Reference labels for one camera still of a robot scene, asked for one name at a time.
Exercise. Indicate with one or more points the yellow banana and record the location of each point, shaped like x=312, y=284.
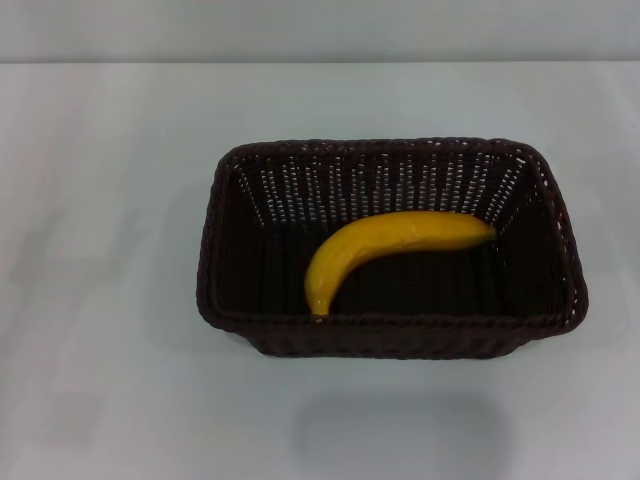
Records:
x=350, y=240

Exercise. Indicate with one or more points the dark brown woven basket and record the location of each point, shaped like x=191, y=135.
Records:
x=425, y=290

